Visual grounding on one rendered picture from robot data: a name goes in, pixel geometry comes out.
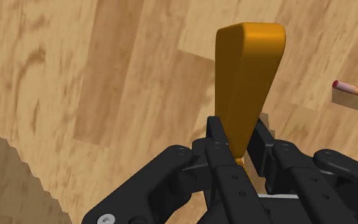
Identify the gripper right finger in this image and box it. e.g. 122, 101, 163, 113
247, 118, 358, 224

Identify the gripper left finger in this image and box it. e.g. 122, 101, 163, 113
81, 115, 261, 224

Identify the orange wedge-shaped handle tool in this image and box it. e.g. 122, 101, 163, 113
214, 22, 287, 182

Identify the orange pencil with red eraser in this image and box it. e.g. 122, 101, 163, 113
332, 80, 358, 102

